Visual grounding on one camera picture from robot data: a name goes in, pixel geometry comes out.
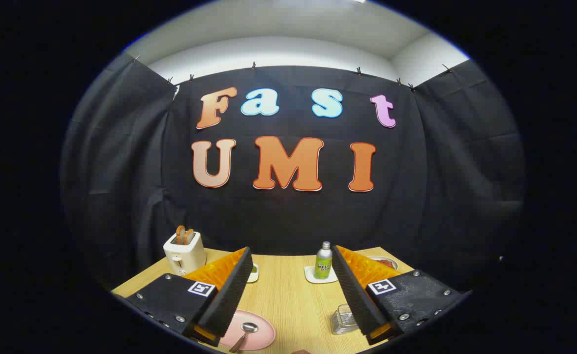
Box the green soda bottle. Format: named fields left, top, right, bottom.
left=314, top=241, right=333, bottom=280

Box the pink round plate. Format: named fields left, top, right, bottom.
left=218, top=309, right=276, bottom=351

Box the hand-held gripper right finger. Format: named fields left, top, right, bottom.
left=332, top=245, right=467, bottom=346

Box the metal wire cutlery basket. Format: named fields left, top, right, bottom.
left=330, top=303, right=360, bottom=335

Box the metal spoon with wooden handle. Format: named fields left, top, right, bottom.
left=229, top=322, right=259, bottom=353

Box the white oval plate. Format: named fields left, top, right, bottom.
left=367, top=255, right=399, bottom=271

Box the row of black cloth clips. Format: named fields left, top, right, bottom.
left=131, top=55, right=454, bottom=94

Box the white square coaster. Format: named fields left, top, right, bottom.
left=304, top=265, right=339, bottom=285

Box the black backdrop cloth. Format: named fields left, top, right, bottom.
left=60, top=52, right=525, bottom=295

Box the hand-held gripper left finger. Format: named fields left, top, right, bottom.
left=125, top=247, right=253, bottom=348

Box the cream white toaster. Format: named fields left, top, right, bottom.
left=163, top=231, right=207, bottom=276

